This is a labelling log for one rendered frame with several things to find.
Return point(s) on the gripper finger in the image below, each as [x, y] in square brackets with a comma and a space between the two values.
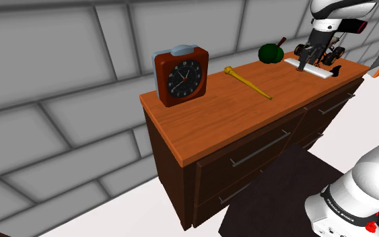
[304, 60]
[316, 57]

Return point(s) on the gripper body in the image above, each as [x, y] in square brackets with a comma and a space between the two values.
[321, 38]

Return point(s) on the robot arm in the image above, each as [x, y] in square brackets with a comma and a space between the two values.
[366, 183]

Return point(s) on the black toy car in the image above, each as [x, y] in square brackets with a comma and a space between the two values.
[331, 55]

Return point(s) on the dark green round fruit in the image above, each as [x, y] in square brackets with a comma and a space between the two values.
[270, 54]

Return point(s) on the yellow pointed stick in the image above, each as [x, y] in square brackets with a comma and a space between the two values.
[246, 82]

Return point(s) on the brown wooden chest of drawers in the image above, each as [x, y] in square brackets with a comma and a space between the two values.
[225, 115]

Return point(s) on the red square alarm clock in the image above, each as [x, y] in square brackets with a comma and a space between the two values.
[184, 77]

